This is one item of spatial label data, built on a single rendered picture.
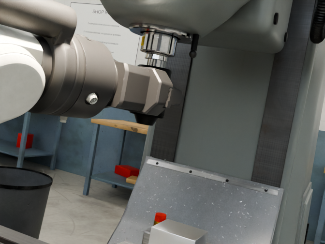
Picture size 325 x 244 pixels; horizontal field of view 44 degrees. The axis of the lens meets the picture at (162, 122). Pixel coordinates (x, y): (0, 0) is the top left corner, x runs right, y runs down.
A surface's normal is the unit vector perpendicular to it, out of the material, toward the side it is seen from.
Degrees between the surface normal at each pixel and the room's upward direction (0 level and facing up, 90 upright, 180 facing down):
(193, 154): 90
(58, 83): 99
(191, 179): 63
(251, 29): 135
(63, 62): 81
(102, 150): 90
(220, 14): 122
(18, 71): 115
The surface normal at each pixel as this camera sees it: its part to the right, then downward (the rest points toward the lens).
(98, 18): -0.40, -0.02
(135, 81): 0.77, 0.17
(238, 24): -0.43, 0.43
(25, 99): 0.62, 0.57
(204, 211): -0.28, -0.47
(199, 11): 0.47, 0.75
